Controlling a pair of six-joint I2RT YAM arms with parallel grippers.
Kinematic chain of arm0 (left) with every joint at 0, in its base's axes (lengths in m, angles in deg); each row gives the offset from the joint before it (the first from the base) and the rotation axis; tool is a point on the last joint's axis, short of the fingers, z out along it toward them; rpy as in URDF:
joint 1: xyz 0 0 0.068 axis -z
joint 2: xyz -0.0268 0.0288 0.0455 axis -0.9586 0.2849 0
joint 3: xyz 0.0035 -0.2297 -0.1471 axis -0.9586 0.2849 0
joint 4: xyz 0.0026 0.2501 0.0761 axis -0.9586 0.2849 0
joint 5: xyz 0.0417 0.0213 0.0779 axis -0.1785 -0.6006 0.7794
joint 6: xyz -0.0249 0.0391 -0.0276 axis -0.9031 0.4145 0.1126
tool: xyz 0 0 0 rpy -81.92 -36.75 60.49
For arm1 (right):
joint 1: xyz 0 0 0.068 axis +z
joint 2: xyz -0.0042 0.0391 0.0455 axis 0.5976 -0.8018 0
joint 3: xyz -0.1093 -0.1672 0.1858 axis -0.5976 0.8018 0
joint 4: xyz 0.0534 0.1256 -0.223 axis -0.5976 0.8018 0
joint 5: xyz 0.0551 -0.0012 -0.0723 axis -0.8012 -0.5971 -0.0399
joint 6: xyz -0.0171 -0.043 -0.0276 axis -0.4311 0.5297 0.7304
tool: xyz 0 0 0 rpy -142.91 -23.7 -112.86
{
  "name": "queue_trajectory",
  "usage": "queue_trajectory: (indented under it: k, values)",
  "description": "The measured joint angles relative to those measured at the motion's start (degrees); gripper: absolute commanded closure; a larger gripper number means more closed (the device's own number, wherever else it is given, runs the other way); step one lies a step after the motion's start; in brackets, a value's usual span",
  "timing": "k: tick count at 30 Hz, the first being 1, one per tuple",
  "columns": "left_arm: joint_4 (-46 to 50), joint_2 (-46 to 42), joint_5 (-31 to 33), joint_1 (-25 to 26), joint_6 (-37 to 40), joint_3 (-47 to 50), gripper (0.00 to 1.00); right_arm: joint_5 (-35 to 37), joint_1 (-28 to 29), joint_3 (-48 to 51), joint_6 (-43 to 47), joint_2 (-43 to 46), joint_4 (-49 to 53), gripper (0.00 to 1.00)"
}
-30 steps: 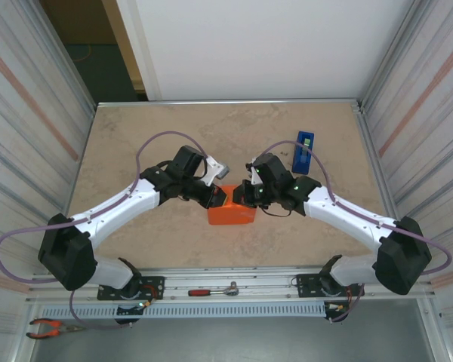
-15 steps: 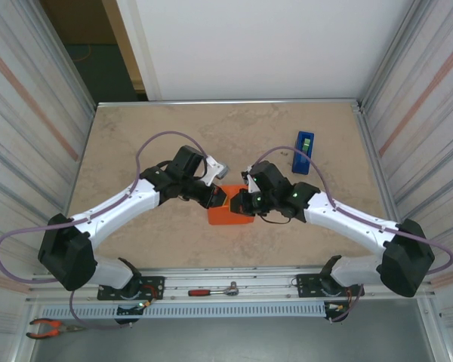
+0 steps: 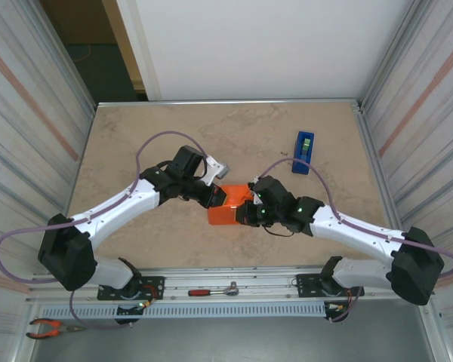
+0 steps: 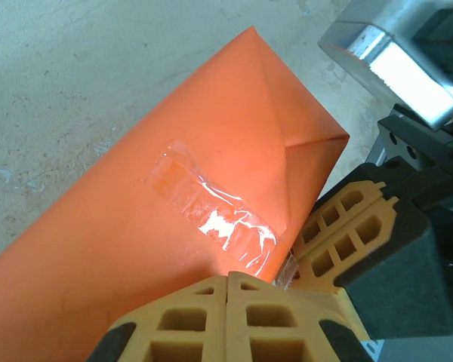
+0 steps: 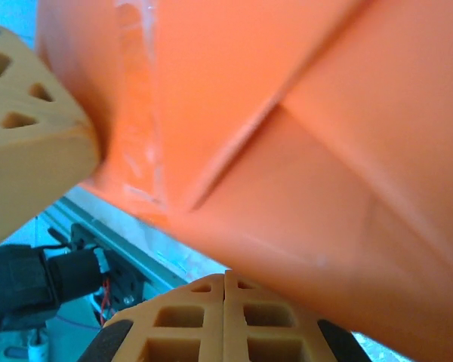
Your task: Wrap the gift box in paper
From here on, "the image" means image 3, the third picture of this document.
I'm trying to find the orange handled pliers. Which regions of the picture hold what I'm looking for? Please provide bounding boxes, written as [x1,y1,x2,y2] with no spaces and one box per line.
[25,318,88,339]

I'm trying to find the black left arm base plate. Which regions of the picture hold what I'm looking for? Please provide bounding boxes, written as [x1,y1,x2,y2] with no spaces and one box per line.
[97,276,165,302]

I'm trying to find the thin aluminium frame rail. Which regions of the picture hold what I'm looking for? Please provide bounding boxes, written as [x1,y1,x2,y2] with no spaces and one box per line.
[97,98,363,111]

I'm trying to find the orange cloth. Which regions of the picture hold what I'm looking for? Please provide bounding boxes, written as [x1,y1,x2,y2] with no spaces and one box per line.
[206,183,256,227]

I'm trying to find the red handled ratchet wrench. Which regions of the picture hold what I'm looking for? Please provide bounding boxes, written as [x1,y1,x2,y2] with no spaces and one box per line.
[187,281,242,297]

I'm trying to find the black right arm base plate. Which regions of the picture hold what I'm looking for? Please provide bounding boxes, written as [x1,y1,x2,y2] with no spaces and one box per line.
[296,273,364,299]

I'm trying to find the white door frame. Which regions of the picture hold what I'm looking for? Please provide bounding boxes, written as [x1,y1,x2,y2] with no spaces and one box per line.
[101,0,163,102]

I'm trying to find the blue tape dispenser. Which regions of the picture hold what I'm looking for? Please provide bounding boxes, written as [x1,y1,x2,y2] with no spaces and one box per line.
[291,130,316,174]

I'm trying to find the wide aluminium frame rail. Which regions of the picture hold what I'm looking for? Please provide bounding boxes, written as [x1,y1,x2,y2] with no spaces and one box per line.
[26,265,437,302]

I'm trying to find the orange floor cable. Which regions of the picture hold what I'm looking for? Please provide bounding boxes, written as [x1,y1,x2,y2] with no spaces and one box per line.
[73,44,96,64]

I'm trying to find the grey slotted cable duct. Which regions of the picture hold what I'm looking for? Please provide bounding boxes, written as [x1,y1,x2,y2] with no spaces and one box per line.
[41,303,325,318]

